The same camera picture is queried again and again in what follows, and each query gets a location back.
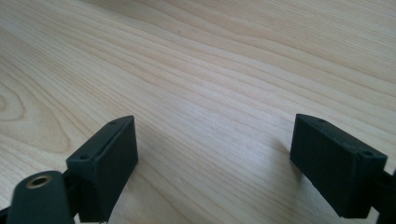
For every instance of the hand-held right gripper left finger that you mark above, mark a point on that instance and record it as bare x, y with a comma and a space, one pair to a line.
106, 168

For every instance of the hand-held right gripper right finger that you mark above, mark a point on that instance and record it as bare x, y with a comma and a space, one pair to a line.
336, 168

